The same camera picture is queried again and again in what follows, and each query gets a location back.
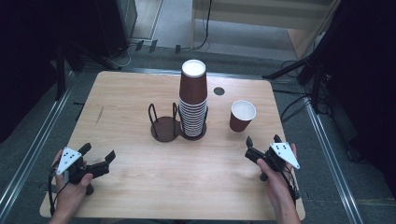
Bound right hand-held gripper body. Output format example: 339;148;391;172
244;142;302;182

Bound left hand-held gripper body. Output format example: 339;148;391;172
55;147;110;196

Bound brown paper cup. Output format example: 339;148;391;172
229;99;258;133

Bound black wire cup holder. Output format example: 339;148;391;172
148;102;209;143

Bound stack of brown cups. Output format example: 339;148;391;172
178;59;208;138

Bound person's right hand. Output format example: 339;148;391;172
256;143;302;205

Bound person's left hand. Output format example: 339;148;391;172
50;148;94;217

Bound black tripod stand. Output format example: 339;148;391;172
55;38;123;101
262;54;332;115

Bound black cabinet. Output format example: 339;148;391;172
92;0;138;59

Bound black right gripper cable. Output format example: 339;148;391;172
280;163;302;202

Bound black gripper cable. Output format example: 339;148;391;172
47;167;70;217
280;163;302;202

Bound black floor cables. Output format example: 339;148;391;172
273;88;313;123

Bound metal floor rail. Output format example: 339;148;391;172
0;70;77;214
304;97;366;224

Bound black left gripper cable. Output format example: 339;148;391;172
47;167;70;217

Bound white floor cable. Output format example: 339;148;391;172
116;43;138;69

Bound black hanging cable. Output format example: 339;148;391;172
189;0;213;51

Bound light wooden frame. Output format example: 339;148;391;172
190;0;342;60

